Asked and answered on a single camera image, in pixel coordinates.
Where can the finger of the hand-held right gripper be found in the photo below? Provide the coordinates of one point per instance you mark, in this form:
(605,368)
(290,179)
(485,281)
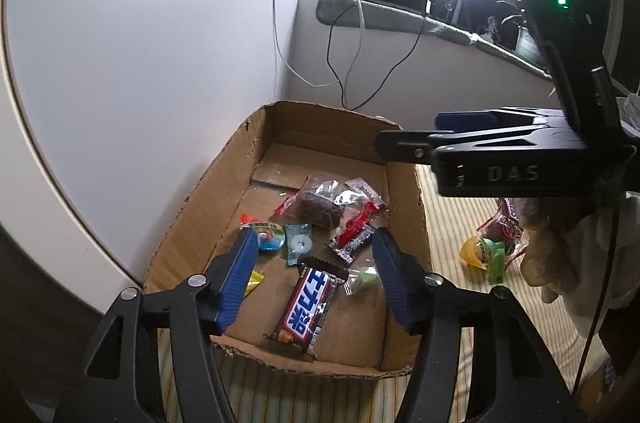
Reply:
(410,148)
(465,121)

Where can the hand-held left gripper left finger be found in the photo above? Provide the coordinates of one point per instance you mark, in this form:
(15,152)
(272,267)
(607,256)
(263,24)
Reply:
(237,288)

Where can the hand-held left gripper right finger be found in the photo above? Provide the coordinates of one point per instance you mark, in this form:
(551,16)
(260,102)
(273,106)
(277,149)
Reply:
(400,288)

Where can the yellow candy packet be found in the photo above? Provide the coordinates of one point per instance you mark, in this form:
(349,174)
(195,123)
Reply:
(253,281)

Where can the pale green candy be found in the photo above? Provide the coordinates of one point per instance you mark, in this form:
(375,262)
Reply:
(366,280)

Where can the colourful round candy packet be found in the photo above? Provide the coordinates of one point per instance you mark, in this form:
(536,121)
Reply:
(268,238)

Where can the cardboard box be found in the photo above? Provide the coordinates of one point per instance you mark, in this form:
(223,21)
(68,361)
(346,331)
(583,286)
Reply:
(215,223)

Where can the brown chocolate bar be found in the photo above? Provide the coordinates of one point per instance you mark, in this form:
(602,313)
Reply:
(306,309)

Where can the clear packet of dark dates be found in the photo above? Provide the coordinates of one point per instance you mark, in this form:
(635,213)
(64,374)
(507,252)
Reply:
(319,204)

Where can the person's right hand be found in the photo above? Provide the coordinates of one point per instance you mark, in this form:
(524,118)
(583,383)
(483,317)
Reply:
(547,248)

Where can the clear red-edged date packet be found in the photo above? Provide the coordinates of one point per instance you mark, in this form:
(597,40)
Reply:
(500,225)

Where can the grey sill cushion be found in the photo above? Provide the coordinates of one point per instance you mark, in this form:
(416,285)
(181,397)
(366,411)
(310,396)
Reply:
(510,55)
(390,20)

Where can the yellow jelly cup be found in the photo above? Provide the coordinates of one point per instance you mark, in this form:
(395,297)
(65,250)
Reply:
(471,251)

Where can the striped bedsheet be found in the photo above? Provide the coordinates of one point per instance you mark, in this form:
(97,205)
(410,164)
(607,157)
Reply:
(450,223)

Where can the green snack packet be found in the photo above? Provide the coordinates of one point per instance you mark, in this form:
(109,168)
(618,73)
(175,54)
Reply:
(496,260)

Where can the small figurine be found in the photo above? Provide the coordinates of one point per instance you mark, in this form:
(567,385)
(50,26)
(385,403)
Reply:
(491,29)

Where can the potted spider plant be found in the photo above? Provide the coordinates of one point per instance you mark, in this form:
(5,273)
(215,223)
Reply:
(525,40)

